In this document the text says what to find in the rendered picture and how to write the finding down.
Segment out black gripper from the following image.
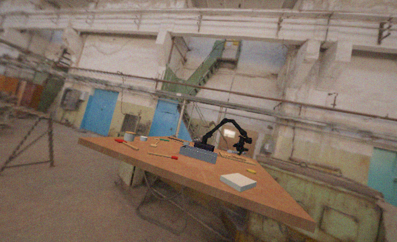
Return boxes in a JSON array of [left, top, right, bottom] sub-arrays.
[[236, 141, 249, 156]]

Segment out grey rectangular roasting tin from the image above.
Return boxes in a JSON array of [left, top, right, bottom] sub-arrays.
[[179, 145, 218, 164]]

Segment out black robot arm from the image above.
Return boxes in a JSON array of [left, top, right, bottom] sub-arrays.
[[201, 118, 252, 147]]

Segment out beige flat rectangular block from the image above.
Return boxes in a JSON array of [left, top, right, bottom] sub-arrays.
[[220, 173, 257, 192]]

